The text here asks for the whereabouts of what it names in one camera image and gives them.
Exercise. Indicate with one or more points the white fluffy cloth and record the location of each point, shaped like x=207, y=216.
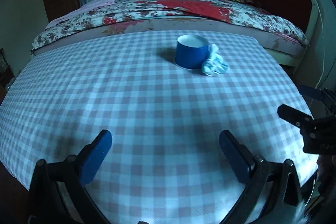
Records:
x=303, y=213

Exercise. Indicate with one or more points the floral bed quilt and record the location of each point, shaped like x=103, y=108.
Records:
x=162, y=14

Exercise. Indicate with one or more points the blue paper cup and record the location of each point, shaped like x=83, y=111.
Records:
x=191, y=56

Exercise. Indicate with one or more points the crumpled light blue tissue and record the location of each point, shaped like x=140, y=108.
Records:
x=214, y=66

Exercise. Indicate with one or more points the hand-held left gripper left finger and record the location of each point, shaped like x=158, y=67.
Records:
x=95, y=155

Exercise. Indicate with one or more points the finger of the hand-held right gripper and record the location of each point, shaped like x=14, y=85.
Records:
x=294, y=113
x=312, y=92

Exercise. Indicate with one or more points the checked tablecloth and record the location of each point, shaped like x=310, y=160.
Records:
x=157, y=108

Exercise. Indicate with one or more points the pink bed sheet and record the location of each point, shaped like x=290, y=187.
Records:
x=99, y=1

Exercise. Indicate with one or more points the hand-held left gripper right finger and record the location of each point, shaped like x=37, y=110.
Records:
x=233, y=158

